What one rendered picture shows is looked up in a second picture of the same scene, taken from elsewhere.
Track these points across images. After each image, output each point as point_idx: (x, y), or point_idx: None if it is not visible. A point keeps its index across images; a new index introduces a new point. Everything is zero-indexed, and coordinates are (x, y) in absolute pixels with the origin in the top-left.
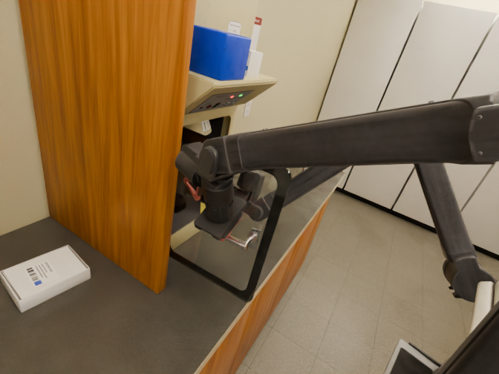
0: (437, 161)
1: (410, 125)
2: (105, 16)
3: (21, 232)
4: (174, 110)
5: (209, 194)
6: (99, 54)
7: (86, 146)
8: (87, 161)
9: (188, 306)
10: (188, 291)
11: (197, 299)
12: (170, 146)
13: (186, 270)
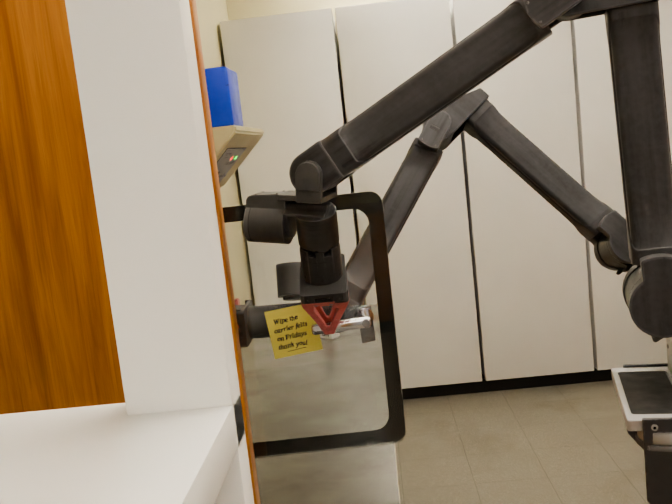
0: (521, 48)
1: (491, 34)
2: (65, 91)
3: None
4: (213, 165)
5: (317, 229)
6: (60, 144)
7: (43, 309)
8: (47, 338)
9: (319, 501)
10: (298, 491)
11: (323, 490)
12: (218, 218)
13: (267, 479)
